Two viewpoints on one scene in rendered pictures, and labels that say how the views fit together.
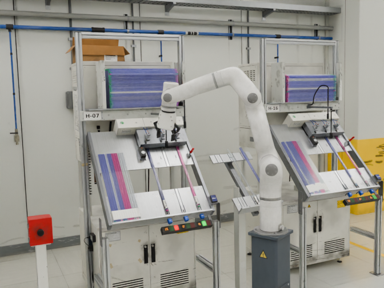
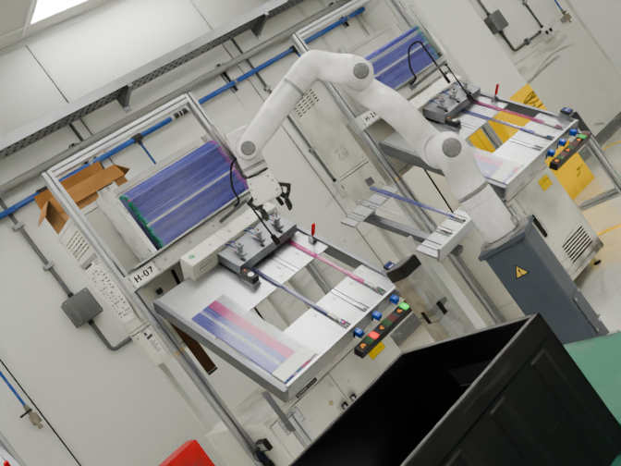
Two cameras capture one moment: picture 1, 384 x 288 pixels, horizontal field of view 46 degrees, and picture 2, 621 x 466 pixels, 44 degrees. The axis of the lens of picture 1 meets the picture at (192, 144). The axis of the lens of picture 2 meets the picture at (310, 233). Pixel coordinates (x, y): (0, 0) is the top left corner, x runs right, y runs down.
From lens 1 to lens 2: 0.56 m
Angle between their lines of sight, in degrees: 9
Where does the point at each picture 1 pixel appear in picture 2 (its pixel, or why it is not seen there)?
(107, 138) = (187, 291)
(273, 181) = (464, 162)
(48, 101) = (44, 335)
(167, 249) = not seen: hidden behind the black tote
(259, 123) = (391, 102)
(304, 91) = (394, 69)
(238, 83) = (326, 67)
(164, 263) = not seen: hidden behind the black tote
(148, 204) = (312, 332)
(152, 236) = (344, 385)
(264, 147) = (419, 130)
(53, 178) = (127, 443)
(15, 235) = not seen: outside the picture
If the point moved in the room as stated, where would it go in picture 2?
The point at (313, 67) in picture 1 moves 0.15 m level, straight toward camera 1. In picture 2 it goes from (380, 37) to (381, 32)
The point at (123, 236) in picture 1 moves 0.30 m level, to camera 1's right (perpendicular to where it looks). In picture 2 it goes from (305, 411) to (365, 364)
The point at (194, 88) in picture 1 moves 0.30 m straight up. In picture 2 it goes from (273, 115) to (220, 41)
